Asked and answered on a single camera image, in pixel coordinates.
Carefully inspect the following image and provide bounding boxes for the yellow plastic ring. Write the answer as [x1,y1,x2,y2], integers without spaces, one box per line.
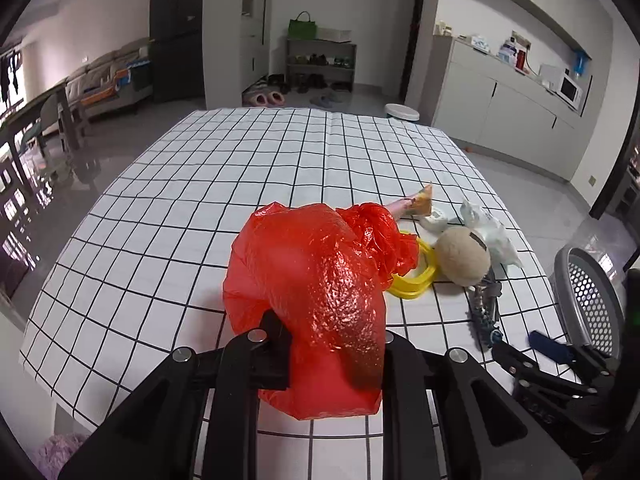
[384,228,440,302]

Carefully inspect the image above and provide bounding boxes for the black tall cabinet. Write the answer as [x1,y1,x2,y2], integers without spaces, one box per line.
[149,0,205,102]

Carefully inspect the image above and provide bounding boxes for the beige round plush toy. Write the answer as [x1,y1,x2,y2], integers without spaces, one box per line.
[434,226,490,287]

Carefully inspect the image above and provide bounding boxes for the white teal wipes packet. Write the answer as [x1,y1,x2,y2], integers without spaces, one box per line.
[460,200,523,268]

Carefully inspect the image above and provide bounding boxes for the red plastic bag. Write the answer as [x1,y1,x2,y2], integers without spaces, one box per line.
[222,203,419,420]

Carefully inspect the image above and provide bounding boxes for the grey sofa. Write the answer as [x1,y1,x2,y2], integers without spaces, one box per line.
[64,38,153,118]

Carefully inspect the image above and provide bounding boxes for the white black grid tablecloth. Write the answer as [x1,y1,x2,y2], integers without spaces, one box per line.
[20,107,580,479]

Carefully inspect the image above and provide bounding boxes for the green handbag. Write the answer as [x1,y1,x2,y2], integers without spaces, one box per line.
[288,11,318,40]

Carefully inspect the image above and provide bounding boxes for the white stool teal legs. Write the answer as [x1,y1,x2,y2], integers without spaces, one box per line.
[384,103,420,122]

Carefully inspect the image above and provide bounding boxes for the white microwave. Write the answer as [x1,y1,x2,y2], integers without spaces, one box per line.
[554,73,582,110]

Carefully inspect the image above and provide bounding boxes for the grey shoe rack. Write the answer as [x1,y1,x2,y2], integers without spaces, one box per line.
[284,38,357,92]

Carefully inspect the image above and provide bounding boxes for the pink slippers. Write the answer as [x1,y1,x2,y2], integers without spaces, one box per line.
[243,88,285,107]

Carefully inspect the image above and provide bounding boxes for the grey metal chain toy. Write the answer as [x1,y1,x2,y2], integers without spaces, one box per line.
[469,269,503,349]

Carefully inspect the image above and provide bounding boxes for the grey perforated trash basket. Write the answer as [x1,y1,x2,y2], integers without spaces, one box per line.
[552,245,624,359]

